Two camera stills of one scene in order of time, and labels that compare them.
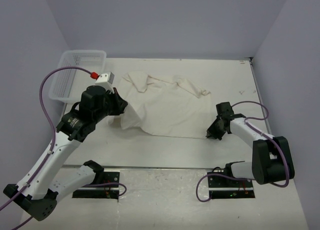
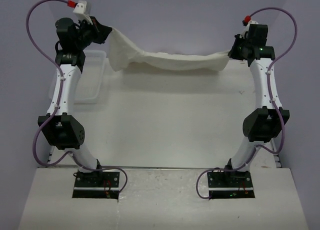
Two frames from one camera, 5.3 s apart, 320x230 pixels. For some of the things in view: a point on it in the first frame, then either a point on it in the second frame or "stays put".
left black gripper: x=120 y=104 → x=100 y=31
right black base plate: x=225 y=187 stays put
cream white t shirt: x=164 y=109 → x=121 y=52
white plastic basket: x=68 y=84 stays put
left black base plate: x=101 y=191 stays put
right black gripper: x=211 y=133 → x=234 y=54
